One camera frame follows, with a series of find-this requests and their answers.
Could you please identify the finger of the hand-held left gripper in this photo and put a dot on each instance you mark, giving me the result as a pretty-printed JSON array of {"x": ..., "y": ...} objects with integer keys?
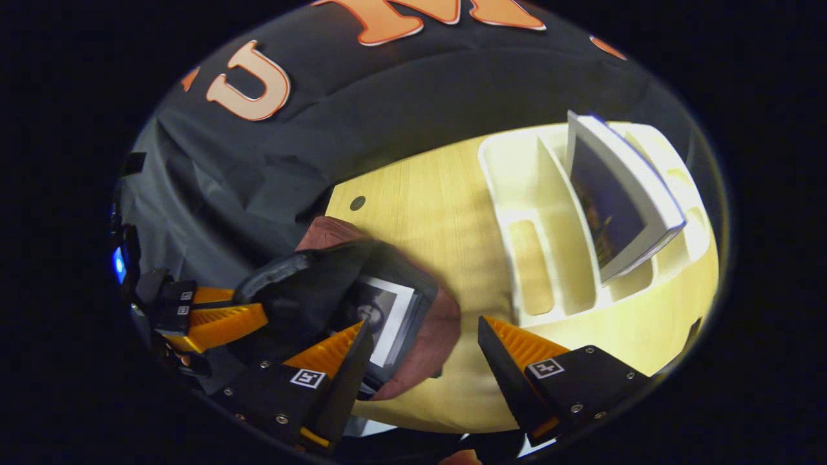
[
  {"x": 213, "y": 295},
  {"x": 219, "y": 323}
]

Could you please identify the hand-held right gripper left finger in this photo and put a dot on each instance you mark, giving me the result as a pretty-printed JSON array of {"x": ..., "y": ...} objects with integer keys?
[{"x": 345, "y": 381}]

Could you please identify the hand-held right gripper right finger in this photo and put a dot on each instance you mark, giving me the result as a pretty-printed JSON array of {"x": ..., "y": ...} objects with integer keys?
[{"x": 504, "y": 371}]

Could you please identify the portrait cover book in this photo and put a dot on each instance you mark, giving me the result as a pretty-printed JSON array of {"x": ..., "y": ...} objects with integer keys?
[{"x": 387, "y": 323}]

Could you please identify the maroon schoolbag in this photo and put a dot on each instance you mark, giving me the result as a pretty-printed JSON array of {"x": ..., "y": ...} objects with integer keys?
[{"x": 426, "y": 342}]

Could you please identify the white bookshelf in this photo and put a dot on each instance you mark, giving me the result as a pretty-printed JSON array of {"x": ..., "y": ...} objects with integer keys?
[{"x": 549, "y": 258}]

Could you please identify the blue cover book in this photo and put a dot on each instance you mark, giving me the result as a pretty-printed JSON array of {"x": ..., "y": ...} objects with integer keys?
[{"x": 614, "y": 200}]

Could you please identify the black backdrop cloth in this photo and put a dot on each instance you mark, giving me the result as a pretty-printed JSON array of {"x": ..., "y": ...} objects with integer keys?
[{"x": 258, "y": 174}]

